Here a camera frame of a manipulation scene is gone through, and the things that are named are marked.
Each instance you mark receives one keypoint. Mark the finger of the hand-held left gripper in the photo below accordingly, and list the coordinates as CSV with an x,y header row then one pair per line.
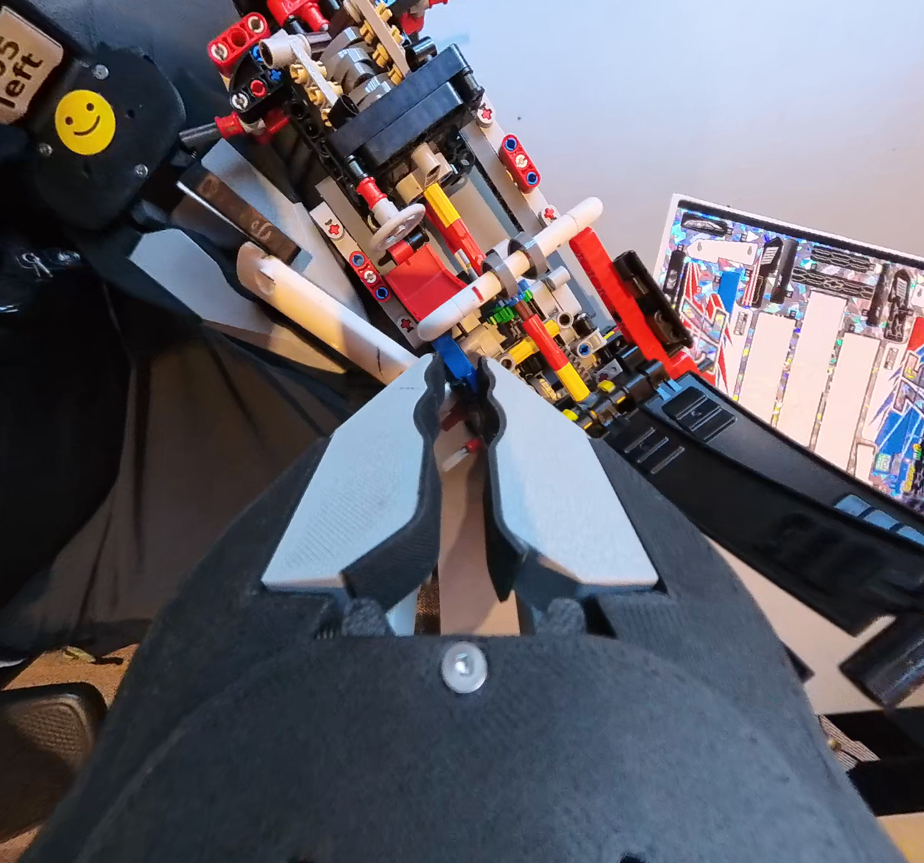
x,y
195,278
260,190

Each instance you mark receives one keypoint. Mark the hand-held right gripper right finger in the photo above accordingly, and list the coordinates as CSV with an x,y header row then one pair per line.
x,y
556,502

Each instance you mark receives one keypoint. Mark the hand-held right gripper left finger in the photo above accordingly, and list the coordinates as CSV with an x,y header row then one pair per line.
x,y
361,502

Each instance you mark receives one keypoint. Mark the toy brick car model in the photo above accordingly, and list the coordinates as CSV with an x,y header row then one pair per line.
x,y
419,112

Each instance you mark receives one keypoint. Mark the person's grey pants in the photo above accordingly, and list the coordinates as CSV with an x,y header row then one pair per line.
x,y
180,459

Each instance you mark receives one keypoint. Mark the shiny sticker sheet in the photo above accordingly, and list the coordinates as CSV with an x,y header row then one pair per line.
x,y
801,343

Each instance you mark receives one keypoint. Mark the person's black shoe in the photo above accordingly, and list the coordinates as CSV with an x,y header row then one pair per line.
x,y
43,740

